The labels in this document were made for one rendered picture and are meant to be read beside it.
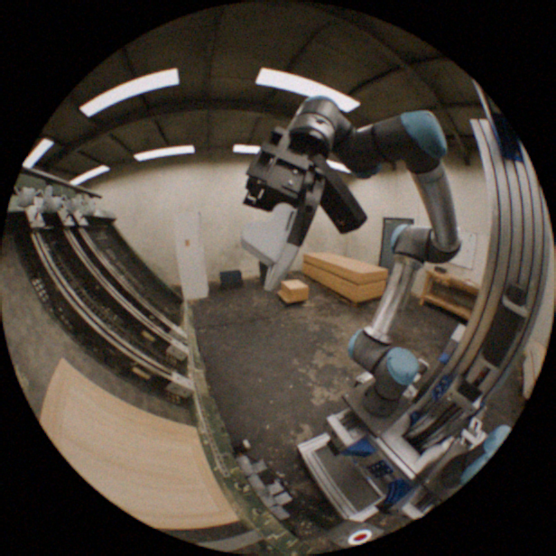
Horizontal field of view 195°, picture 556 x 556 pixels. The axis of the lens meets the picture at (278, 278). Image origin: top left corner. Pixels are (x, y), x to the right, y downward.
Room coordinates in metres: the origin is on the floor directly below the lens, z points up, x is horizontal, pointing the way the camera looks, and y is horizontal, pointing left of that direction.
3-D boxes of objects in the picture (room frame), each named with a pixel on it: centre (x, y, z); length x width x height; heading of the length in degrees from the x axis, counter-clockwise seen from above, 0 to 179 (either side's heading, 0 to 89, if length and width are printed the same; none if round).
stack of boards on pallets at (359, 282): (4.17, -1.71, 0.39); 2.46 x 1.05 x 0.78; 20
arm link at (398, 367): (0.27, -0.38, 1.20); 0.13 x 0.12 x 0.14; 23
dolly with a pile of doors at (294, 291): (3.33, -0.31, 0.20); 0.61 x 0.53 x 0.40; 20
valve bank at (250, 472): (0.05, 0.05, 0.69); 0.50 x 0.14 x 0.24; 31
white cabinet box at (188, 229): (3.60, 2.13, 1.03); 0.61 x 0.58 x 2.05; 20
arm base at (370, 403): (0.26, -0.38, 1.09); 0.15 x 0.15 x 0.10
